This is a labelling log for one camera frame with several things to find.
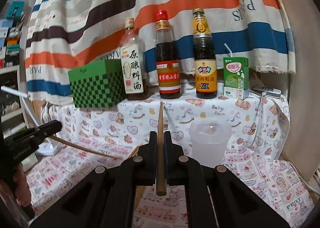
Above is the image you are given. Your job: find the oyster sauce bottle yellow label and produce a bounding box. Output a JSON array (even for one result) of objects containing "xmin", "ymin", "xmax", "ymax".
[{"xmin": 193, "ymin": 8, "xmax": 217, "ymax": 99}]

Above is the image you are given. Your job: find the striped canvas backdrop cloth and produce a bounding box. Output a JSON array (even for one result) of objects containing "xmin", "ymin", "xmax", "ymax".
[{"xmin": 25, "ymin": 0, "xmax": 296, "ymax": 105}]

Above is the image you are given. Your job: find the green milk drink carton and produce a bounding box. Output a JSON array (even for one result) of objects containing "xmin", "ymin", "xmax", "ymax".
[{"xmin": 223, "ymin": 43, "xmax": 249, "ymax": 100}]

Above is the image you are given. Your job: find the dark vinegar bottle red cap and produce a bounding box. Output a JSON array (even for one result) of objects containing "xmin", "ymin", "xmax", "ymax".
[{"xmin": 156, "ymin": 10, "xmax": 181, "ymax": 99}]

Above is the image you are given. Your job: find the translucent plastic cup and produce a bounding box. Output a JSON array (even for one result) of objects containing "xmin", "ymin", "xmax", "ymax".
[{"xmin": 189, "ymin": 119, "xmax": 232, "ymax": 168}]

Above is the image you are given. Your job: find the wooden chopstick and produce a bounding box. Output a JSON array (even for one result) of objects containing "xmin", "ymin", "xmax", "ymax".
[
  {"xmin": 128, "ymin": 146, "xmax": 140, "ymax": 158},
  {"xmin": 49, "ymin": 135, "xmax": 121, "ymax": 159},
  {"xmin": 156, "ymin": 102, "xmax": 167, "ymax": 197}
]

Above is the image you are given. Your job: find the green black checkered box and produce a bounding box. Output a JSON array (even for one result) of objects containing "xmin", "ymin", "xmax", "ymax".
[{"xmin": 68, "ymin": 59, "xmax": 126, "ymax": 108}]

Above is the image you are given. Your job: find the person's left hand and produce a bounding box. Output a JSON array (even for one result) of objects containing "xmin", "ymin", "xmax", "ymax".
[{"xmin": 1, "ymin": 163, "xmax": 31, "ymax": 207}]

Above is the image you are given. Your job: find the cooking wine bottle white label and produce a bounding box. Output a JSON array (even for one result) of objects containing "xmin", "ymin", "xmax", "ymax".
[{"xmin": 119, "ymin": 18, "xmax": 149, "ymax": 100}]

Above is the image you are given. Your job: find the cartoon print tablecloth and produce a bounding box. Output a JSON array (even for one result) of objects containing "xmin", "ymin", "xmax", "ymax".
[{"xmin": 27, "ymin": 88, "xmax": 314, "ymax": 227}]

